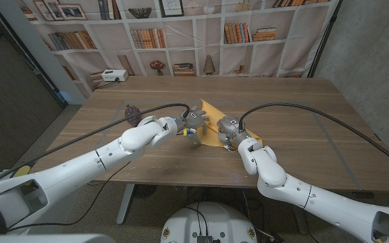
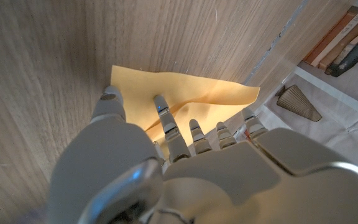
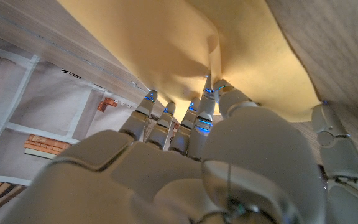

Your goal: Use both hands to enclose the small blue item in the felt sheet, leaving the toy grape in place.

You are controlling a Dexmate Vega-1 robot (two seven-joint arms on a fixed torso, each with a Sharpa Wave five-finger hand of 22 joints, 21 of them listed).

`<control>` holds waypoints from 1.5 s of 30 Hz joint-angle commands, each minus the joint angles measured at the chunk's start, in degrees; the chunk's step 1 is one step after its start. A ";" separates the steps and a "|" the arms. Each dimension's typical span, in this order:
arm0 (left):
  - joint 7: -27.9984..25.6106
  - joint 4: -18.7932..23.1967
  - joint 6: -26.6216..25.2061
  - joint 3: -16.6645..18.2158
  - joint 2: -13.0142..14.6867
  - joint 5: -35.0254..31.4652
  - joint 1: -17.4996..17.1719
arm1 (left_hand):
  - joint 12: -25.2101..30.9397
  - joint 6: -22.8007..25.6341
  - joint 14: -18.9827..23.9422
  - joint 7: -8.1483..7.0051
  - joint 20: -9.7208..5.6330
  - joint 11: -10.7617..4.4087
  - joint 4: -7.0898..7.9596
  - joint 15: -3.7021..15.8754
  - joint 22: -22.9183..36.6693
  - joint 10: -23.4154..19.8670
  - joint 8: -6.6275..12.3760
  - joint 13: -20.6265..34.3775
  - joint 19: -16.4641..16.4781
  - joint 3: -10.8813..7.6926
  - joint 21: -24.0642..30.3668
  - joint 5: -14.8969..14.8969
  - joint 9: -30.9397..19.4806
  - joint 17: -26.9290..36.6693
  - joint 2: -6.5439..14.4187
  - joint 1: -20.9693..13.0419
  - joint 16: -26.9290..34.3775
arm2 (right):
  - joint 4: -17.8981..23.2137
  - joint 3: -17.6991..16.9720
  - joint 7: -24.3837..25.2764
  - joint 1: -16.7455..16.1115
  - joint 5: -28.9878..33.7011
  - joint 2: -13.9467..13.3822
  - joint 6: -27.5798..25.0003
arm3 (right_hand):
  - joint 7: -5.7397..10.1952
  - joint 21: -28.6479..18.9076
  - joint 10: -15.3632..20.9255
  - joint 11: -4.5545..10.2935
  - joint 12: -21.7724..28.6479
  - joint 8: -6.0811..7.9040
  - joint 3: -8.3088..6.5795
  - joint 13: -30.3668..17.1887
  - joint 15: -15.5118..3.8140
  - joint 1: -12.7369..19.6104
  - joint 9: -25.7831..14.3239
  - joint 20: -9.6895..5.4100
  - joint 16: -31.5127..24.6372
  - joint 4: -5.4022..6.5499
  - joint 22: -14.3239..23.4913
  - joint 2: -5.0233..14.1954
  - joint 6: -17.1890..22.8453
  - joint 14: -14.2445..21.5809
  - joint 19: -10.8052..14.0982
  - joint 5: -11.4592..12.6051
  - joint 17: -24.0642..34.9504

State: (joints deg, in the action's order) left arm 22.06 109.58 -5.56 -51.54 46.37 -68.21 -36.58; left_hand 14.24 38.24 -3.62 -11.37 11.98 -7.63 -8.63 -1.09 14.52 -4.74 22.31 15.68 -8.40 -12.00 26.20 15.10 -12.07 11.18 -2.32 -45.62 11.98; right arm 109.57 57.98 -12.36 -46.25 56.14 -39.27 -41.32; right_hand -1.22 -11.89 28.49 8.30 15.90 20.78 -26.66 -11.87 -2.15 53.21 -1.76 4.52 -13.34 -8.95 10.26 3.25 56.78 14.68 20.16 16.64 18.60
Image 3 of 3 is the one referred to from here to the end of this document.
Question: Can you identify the printed bookshelf backdrop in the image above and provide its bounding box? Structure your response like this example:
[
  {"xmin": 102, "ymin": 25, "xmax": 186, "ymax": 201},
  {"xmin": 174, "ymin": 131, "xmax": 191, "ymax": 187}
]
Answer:
[{"xmin": 0, "ymin": 29, "xmax": 180, "ymax": 224}]

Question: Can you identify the yellow-brown paper sheet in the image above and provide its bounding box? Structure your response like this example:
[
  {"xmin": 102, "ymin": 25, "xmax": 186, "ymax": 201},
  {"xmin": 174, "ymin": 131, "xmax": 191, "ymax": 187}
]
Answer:
[{"xmin": 57, "ymin": 0, "xmax": 321, "ymax": 123}]

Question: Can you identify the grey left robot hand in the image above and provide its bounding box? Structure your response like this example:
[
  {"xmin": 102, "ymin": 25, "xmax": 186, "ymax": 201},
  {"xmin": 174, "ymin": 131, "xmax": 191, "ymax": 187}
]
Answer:
[{"xmin": 311, "ymin": 102, "xmax": 358, "ymax": 224}]

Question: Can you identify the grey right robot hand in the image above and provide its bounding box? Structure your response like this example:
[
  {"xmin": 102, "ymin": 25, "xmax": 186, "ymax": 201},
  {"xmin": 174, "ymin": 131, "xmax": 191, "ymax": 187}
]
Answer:
[{"xmin": 0, "ymin": 73, "xmax": 328, "ymax": 224}]

